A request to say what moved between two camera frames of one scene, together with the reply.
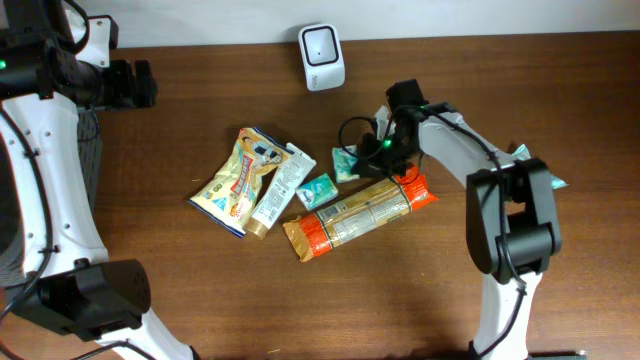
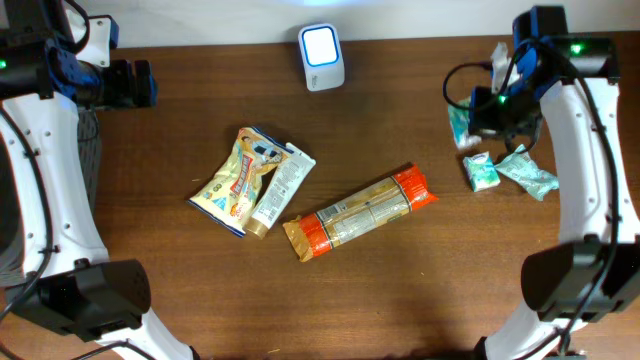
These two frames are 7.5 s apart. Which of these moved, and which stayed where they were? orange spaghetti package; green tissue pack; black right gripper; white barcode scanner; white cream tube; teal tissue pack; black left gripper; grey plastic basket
Moved: black right gripper; green tissue pack; teal tissue pack
Stayed: orange spaghetti package; grey plastic basket; white cream tube; white barcode scanner; black left gripper
